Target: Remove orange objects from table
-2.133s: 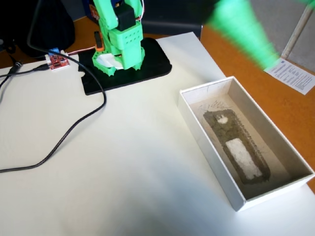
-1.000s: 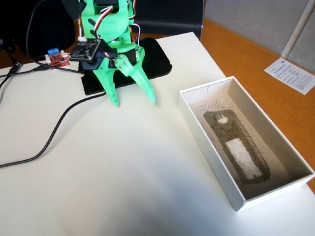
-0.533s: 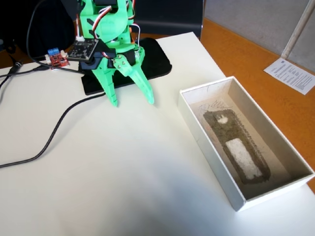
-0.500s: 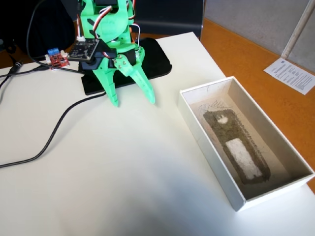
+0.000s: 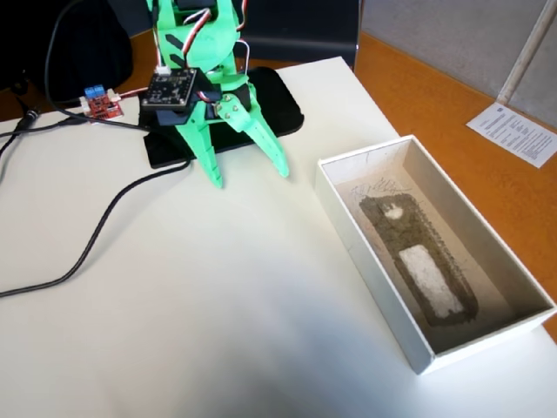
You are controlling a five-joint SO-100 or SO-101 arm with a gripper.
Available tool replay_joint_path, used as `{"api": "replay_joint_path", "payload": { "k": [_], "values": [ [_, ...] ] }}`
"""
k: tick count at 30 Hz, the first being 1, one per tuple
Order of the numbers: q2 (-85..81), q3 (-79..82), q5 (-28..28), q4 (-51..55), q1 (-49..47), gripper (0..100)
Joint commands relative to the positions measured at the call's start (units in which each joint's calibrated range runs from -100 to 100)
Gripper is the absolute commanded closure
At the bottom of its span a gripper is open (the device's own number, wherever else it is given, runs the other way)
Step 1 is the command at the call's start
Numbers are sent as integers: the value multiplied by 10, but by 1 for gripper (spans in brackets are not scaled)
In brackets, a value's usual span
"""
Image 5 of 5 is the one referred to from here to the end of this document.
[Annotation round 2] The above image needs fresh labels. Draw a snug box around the green gripper with motor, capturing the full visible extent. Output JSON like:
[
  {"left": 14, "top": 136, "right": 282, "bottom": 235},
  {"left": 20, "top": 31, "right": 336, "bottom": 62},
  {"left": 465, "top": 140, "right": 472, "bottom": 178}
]
[{"left": 175, "top": 71, "right": 292, "bottom": 190}]

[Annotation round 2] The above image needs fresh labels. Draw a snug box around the black monitor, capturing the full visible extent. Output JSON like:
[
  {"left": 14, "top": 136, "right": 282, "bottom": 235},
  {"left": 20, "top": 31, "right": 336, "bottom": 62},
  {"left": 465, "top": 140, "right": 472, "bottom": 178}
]
[{"left": 241, "top": 0, "right": 362, "bottom": 71}]

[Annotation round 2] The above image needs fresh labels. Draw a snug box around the red circuit board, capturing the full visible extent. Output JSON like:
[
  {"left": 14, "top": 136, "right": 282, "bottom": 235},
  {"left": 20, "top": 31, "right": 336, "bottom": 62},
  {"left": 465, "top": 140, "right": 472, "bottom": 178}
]
[{"left": 77, "top": 84, "right": 126, "bottom": 126}]

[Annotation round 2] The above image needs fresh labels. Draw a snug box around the white cardboard box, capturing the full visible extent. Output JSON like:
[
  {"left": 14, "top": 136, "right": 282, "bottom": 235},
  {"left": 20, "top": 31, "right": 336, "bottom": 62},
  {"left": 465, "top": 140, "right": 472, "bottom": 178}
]
[{"left": 315, "top": 134, "right": 557, "bottom": 376}]

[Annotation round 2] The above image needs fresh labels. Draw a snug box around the grey insert with white patches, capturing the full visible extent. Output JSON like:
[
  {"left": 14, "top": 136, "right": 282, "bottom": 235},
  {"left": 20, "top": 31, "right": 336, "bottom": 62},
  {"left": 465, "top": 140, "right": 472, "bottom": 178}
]
[{"left": 359, "top": 193, "right": 480, "bottom": 327}]

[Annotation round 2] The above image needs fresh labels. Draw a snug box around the printed white paper sheet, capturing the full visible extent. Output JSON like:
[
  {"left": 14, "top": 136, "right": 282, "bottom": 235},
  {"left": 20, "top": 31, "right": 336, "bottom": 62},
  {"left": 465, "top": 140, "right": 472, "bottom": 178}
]
[{"left": 465, "top": 99, "right": 557, "bottom": 169}]

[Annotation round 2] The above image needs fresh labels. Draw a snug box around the white pole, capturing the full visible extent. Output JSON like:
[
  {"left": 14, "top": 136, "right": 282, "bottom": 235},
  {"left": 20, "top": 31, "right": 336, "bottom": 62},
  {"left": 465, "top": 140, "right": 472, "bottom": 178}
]
[{"left": 498, "top": 0, "right": 557, "bottom": 105}]

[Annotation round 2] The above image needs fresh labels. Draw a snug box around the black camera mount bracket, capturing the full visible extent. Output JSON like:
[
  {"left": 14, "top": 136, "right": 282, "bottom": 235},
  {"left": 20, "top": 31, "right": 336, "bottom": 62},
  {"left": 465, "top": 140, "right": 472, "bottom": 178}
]
[{"left": 154, "top": 108, "right": 205, "bottom": 128}]

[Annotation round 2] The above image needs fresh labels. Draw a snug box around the black camera circuit board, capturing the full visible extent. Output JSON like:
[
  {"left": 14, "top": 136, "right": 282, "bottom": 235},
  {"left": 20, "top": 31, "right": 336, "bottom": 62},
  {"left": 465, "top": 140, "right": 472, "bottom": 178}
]
[{"left": 139, "top": 69, "right": 205, "bottom": 114}]

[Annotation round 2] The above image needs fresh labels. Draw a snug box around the white wire loop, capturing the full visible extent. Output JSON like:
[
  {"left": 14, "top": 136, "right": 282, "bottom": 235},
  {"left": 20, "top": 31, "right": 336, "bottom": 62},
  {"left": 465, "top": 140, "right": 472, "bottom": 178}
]
[{"left": 234, "top": 41, "right": 253, "bottom": 82}]

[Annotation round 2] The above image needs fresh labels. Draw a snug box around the long thick black cable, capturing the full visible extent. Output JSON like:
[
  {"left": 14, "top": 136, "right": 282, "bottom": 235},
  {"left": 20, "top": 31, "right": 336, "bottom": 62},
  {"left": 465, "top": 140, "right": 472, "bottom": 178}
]
[{"left": 0, "top": 158, "right": 195, "bottom": 300}]

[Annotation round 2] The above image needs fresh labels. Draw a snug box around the thin black cable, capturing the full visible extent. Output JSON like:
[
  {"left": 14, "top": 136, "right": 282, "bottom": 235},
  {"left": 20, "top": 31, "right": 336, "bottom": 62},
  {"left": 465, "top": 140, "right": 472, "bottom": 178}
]
[{"left": 0, "top": 113, "right": 149, "bottom": 145}]

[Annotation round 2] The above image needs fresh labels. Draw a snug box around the black camera cable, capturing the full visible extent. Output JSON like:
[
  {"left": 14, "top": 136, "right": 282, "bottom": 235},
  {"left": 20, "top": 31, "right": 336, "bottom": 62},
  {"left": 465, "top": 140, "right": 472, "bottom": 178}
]
[{"left": 43, "top": 0, "right": 166, "bottom": 121}]

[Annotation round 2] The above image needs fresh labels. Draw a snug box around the black cable with barrel plug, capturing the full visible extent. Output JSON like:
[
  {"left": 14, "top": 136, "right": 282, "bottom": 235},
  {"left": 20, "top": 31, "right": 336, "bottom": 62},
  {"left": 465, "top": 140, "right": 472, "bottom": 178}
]
[{"left": 0, "top": 108, "right": 44, "bottom": 175}]

